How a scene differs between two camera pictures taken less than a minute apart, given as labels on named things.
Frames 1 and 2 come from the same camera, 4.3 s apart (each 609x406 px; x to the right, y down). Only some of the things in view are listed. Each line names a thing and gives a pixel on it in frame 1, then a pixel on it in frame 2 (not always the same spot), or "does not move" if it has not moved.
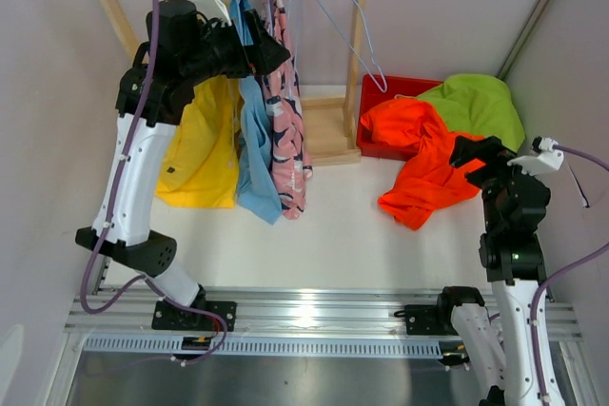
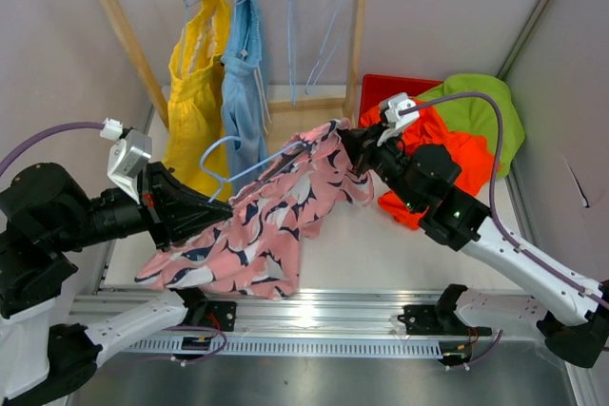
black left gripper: (270, 53) -> (175, 209)
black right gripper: (488, 150) -> (362, 145)
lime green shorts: (480, 105) does not move
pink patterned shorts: (286, 130) -> (257, 249)
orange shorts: (430, 179) does not move
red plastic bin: (371, 94) does not move
